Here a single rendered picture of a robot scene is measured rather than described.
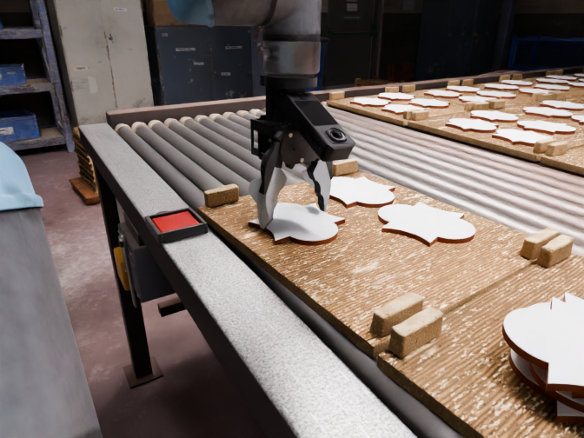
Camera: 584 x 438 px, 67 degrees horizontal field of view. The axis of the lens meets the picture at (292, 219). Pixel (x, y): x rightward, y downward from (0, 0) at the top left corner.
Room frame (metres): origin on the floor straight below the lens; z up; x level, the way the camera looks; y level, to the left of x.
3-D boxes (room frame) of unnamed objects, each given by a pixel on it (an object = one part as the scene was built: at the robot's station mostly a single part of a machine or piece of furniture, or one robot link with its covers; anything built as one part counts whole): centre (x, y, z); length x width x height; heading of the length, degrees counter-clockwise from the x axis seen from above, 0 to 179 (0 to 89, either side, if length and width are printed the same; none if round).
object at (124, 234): (0.80, 0.29, 0.77); 0.14 x 0.11 x 0.18; 31
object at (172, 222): (0.63, 0.18, 0.92); 0.06 x 0.06 x 0.01; 31
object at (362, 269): (0.60, -0.10, 0.93); 0.41 x 0.35 x 0.02; 35
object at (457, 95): (1.77, -0.69, 0.94); 0.41 x 0.35 x 0.04; 31
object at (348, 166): (0.84, -0.10, 0.95); 0.06 x 0.02 x 0.03; 125
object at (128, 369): (1.28, 0.56, 0.43); 0.12 x 0.12 x 0.85; 31
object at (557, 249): (0.49, -0.33, 0.95); 0.06 x 0.02 x 0.03; 126
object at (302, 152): (0.63, 0.01, 1.09); 0.09 x 0.08 x 0.12; 35
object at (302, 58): (0.62, 0.00, 1.17); 0.08 x 0.08 x 0.05
